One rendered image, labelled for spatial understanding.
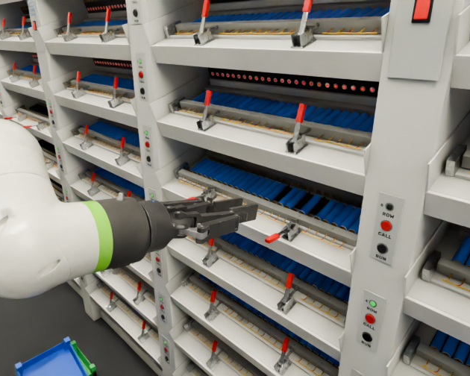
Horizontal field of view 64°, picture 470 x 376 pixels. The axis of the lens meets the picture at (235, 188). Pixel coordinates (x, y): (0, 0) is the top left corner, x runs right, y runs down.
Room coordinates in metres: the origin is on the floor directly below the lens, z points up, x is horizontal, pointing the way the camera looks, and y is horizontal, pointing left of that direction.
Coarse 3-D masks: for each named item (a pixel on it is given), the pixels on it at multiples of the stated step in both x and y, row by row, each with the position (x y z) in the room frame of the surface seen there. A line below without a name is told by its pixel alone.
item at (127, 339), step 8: (104, 312) 1.51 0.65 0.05; (104, 320) 1.50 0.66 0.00; (112, 320) 1.45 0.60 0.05; (120, 328) 1.39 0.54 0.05; (128, 336) 1.34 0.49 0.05; (128, 344) 1.34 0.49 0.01; (136, 344) 1.30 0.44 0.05; (136, 352) 1.30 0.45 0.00; (144, 352) 1.25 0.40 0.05; (144, 360) 1.25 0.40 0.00; (152, 360) 1.21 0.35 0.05; (152, 368) 1.20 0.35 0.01; (160, 368) 1.17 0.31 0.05
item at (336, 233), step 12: (192, 180) 0.98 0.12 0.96; (204, 180) 0.95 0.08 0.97; (228, 192) 0.88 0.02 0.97; (240, 192) 0.86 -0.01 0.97; (264, 204) 0.79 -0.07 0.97; (276, 204) 0.79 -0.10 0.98; (264, 216) 0.78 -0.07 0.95; (288, 216) 0.75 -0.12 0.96; (300, 216) 0.73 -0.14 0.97; (312, 228) 0.70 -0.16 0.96; (324, 228) 0.68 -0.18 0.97; (336, 228) 0.67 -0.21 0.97; (324, 240) 0.66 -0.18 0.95; (348, 240) 0.64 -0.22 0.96
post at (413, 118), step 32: (448, 32) 0.52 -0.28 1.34; (384, 64) 0.58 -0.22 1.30; (448, 64) 0.52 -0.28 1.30; (384, 96) 0.57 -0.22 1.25; (416, 96) 0.54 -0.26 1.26; (448, 96) 0.53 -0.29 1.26; (384, 128) 0.57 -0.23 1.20; (416, 128) 0.54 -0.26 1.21; (448, 128) 0.55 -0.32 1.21; (384, 160) 0.56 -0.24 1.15; (416, 160) 0.53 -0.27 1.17; (384, 192) 0.56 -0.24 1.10; (416, 192) 0.52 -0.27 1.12; (416, 224) 0.52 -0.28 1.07; (416, 256) 0.53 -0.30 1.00; (352, 288) 0.58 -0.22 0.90; (384, 288) 0.54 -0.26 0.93; (352, 320) 0.57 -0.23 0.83; (384, 320) 0.53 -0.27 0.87; (352, 352) 0.57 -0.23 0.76; (384, 352) 0.52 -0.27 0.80
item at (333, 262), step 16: (176, 160) 1.05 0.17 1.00; (192, 160) 1.09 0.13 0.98; (160, 176) 1.01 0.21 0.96; (176, 176) 1.03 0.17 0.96; (176, 192) 0.96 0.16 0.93; (192, 192) 0.94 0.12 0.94; (208, 192) 0.93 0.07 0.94; (240, 224) 0.78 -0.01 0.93; (256, 224) 0.77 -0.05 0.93; (272, 224) 0.76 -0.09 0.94; (256, 240) 0.76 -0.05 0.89; (304, 240) 0.69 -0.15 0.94; (320, 240) 0.68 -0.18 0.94; (288, 256) 0.70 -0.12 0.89; (304, 256) 0.66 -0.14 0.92; (320, 256) 0.64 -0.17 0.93; (336, 256) 0.63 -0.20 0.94; (352, 256) 0.57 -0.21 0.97; (320, 272) 0.64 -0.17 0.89; (336, 272) 0.61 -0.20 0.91; (352, 272) 0.58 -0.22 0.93
